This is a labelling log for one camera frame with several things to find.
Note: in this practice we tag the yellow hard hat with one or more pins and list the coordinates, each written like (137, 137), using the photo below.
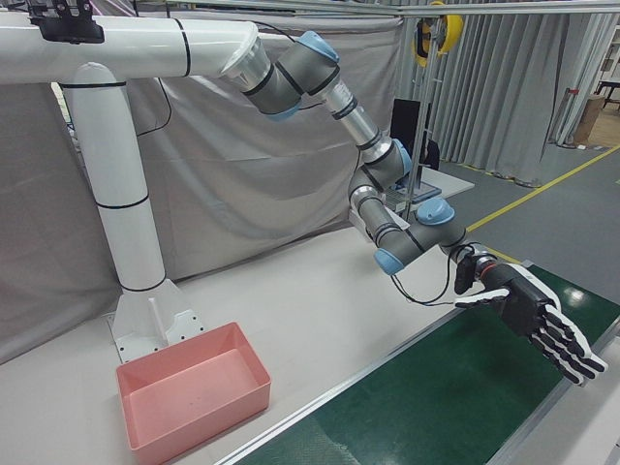
(420, 53)

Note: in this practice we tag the grey laptop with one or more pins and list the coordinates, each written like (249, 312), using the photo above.
(428, 193)

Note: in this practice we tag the pink plastic basket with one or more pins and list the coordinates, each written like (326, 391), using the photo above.
(194, 387)

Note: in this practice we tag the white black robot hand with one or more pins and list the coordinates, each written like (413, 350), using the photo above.
(528, 310)

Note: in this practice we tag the black monitor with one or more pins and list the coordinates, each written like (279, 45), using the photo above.
(404, 126)

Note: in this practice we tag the long grey backdrop curtain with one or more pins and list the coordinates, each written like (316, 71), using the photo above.
(218, 169)

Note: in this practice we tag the white T-shaped robot pedestal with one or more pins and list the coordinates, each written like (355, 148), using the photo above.
(126, 169)

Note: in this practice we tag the black office chair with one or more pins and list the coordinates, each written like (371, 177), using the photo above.
(431, 155)

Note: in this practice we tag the white desk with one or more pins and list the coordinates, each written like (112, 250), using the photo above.
(450, 181)

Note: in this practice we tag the brown cardboard box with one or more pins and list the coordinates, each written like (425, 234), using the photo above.
(591, 121)

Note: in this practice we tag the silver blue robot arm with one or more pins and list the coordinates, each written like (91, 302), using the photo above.
(407, 232)

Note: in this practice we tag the grey pleated room curtain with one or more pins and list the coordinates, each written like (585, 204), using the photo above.
(508, 87)

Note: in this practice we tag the green conveyor belt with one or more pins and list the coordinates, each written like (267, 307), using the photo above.
(436, 412)

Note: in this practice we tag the black pedestal-mounted camera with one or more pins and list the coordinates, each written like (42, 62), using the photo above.
(68, 29)

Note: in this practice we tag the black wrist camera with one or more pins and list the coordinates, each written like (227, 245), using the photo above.
(464, 276)

